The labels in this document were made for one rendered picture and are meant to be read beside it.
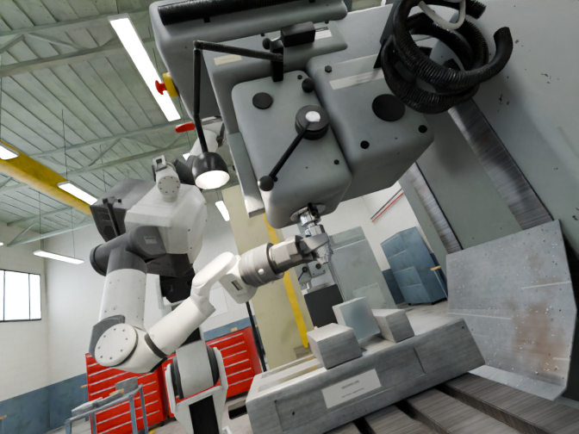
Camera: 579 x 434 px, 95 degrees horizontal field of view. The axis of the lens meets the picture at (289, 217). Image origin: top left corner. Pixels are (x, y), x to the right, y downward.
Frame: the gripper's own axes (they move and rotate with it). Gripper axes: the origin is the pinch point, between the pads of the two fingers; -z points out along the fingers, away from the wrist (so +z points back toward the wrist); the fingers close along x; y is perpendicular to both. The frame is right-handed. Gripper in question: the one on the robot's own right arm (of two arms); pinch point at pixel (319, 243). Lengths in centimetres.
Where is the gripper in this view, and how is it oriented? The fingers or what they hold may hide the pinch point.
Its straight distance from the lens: 59.0
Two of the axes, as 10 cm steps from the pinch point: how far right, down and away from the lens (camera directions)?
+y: 3.0, 9.1, -3.0
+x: 3.7, 1.7, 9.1
